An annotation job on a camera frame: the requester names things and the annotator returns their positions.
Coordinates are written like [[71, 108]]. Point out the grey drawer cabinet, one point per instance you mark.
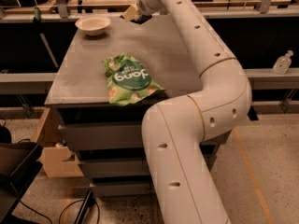
[[107, 138]]

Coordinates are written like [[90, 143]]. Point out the green snack chip bag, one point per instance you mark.
[[128, 82]]

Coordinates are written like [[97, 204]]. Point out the black chair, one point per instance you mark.
[[19, 166]]

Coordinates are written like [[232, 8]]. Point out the white ceramic bowl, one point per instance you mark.
[[93, 25]]

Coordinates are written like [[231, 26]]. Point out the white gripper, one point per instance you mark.
[[145, 4]]

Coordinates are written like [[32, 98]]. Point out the light wooden box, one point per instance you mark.
[[57, 159]]

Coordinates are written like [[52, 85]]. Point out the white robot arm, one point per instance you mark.
[[173, 129]]

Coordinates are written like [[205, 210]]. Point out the dark blue rxbar wrapper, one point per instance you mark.
[[141, 19]]

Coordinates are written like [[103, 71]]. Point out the clear hand sanitizer bottle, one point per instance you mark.
[[283, 63]]

